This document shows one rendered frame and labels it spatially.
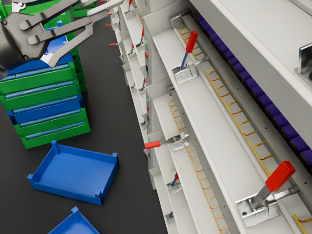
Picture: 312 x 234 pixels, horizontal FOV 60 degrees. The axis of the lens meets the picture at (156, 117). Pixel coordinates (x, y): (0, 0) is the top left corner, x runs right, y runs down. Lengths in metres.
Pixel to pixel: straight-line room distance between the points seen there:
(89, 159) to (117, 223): 0.32
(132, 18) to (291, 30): 0.97
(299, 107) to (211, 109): 0.24
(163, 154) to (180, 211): 0.19
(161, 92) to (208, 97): 0.31
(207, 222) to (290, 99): 0.37
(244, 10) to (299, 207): 0.22
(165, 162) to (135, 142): 0.46
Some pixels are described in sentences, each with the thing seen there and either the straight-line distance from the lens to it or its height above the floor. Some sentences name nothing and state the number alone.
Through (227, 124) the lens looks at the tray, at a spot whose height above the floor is 0.69.
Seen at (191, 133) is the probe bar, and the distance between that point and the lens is 0.61.
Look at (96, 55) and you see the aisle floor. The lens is 1.91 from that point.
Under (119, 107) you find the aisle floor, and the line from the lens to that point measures 1.46.
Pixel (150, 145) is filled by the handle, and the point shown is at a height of 0.51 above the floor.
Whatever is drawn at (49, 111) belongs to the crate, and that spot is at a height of 0.19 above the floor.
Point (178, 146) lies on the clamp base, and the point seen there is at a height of 0.50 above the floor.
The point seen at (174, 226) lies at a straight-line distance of 0.95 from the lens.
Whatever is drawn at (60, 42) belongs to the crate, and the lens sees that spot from 1.25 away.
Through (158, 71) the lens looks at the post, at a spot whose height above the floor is 0.57.
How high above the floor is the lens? 0.98
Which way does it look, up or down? 45 degrees down
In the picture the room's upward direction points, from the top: straight up
